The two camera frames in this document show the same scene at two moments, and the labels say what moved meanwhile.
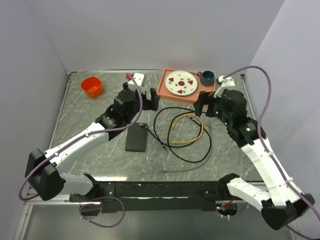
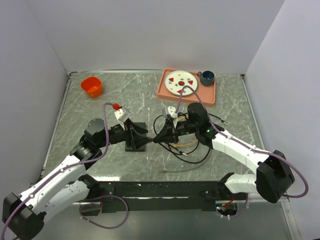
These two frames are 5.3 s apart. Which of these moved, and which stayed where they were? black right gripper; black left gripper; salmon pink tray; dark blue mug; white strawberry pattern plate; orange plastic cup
Moved: black left gripper; black right gripper
Stayed: salmon pink tray; orange plastic cup; white strawberry pattern plate; dark blue mug
